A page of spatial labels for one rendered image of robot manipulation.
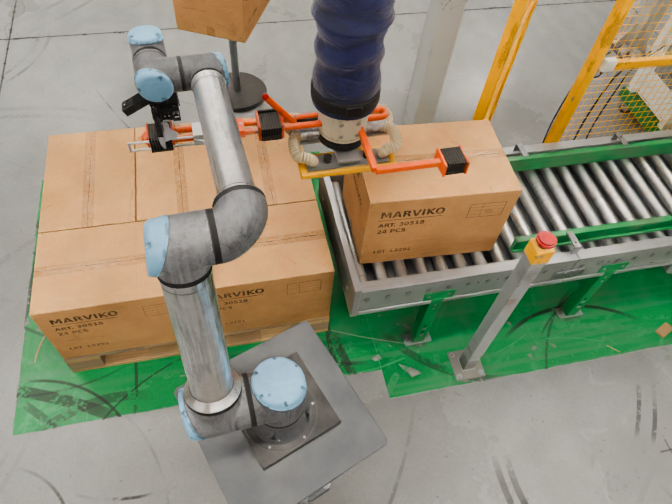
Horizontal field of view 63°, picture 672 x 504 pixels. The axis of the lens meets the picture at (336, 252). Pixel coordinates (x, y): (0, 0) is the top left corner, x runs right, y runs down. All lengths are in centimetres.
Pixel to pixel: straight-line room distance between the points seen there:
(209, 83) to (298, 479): 114
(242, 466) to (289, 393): 34
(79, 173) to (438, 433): 202
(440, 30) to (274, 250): 145
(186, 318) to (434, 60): 229
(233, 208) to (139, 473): 169
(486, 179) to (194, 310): 135
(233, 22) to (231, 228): 225
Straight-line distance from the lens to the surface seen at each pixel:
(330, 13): 160
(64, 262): 249
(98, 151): 287
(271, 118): 187
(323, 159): 190
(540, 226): 270
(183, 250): 109
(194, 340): 128
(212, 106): 138
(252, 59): 424
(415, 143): 226
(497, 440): 273
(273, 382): 153
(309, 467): 177
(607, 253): 267
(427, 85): 326
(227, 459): 178
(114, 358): 280
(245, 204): 112
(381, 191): 205
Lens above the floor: 246
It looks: 55 degrees down
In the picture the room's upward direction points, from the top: 7 degrees clockwise
